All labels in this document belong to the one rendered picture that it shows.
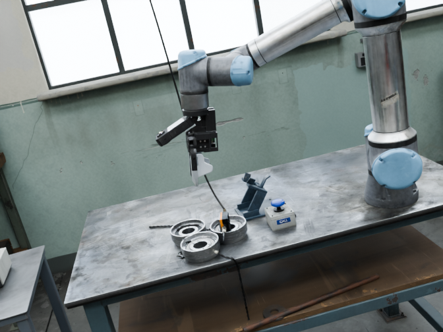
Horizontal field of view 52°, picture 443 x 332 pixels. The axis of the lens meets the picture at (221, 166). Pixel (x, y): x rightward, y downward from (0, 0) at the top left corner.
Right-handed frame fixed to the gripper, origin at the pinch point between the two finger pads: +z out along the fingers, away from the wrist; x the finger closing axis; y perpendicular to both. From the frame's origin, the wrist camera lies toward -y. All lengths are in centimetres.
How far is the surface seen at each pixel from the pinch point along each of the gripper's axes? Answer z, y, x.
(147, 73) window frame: -13, -10, 148
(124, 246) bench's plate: 21.1, -21.8, 5.3
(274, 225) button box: 13.4, 21.2, -8.2
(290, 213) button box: 10.4, 25.8, -8.1
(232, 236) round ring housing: 14.4, 8.7, -9.8
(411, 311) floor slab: 86, 95, 36
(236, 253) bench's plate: 16.9, 8.7, -15.0
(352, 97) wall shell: 13, 120, 158
